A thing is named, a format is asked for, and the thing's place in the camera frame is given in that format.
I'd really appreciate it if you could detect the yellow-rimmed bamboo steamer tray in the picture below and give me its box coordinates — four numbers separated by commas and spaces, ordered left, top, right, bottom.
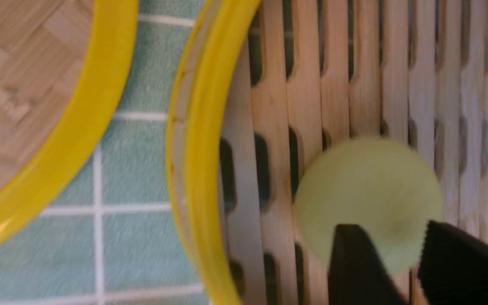
165, 0, 488, 305

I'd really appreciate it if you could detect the green bun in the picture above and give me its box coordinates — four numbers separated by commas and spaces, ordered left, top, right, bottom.
293, 136, 444, 277

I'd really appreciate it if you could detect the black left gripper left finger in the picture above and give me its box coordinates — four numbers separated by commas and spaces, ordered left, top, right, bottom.
328, 225, 407, 305

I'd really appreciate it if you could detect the yellow-rimmed bamboo steamer lid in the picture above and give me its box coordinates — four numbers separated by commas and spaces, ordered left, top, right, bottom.
0, 0, 139, 245

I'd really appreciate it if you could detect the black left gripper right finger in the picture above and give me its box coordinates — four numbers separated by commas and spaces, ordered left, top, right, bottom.
418, 221, 488, 305

